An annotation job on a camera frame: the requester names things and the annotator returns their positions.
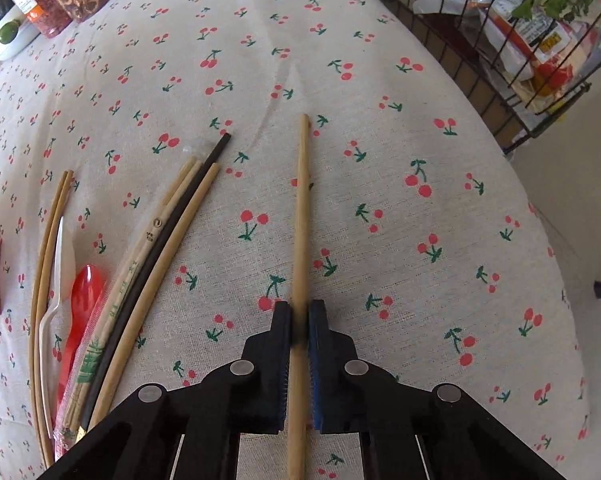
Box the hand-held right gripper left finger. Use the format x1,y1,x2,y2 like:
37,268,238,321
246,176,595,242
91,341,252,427
43,300,294,480

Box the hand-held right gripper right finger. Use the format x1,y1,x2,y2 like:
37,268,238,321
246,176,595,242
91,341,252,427
307,300,569,480

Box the thick light wooden chopstick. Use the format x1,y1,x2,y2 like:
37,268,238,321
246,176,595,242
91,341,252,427
286,114,312,480

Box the plain bamboo chopstick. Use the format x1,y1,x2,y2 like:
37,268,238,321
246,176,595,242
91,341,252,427
87,162,221,433

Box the black chopstick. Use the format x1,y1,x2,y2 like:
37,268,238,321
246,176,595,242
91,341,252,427
78,132,232,436

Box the disposable bamboo chopsticks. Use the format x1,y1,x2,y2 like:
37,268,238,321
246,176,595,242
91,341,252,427
53,147,206,453

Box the red plastic spoon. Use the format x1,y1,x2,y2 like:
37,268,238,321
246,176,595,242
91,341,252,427
55,264,107,431

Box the white plastic spoon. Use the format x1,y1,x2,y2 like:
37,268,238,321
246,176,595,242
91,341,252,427
39,215,77,441

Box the thin bamboo chopstick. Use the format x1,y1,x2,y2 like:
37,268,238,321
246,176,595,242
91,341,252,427
29,170,68,468
34,170,75,468

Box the cherry print tablecloth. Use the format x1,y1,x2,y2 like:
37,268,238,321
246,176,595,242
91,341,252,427
0,0,594,480

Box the pile of snack packets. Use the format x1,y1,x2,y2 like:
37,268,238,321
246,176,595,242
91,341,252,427
388,0,601,116

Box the white ceramic bowl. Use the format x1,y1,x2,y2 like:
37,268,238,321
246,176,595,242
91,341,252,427
0,7,41,61

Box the black wire rack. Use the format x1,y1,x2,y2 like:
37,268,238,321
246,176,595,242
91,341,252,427
371,0,601,156

